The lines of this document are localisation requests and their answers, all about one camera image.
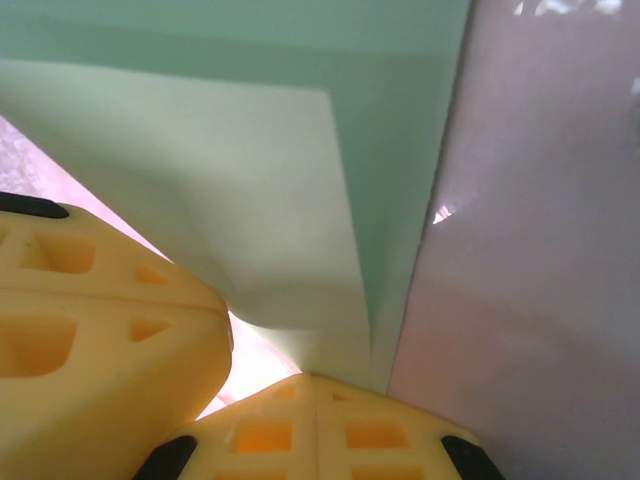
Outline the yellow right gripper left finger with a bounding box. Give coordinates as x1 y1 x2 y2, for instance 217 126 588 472
134 372 319 480

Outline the green square paper sheet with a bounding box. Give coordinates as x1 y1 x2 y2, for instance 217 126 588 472
0 0 474 396

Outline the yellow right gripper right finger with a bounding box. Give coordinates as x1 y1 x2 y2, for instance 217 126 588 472
315 377 506 480

